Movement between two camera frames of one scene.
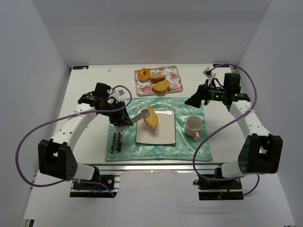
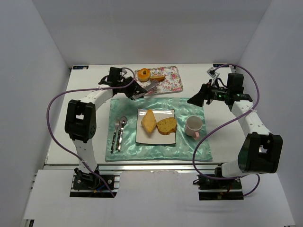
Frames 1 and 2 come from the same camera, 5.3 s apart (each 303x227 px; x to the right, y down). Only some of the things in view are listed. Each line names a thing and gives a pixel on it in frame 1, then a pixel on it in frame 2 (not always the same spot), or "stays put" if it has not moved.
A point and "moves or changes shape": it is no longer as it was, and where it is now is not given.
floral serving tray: (171, 74) stays put
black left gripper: (117, 113) -> (133, 88)
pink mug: (193, 124) stays put
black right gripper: (202, 93) stays put
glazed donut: (144, 78) stays put
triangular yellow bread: (152, 120) moves or changes shape
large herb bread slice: (161, 87) -> (167, 126)
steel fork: (112, 147) stays put
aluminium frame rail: (155, 168) stays put
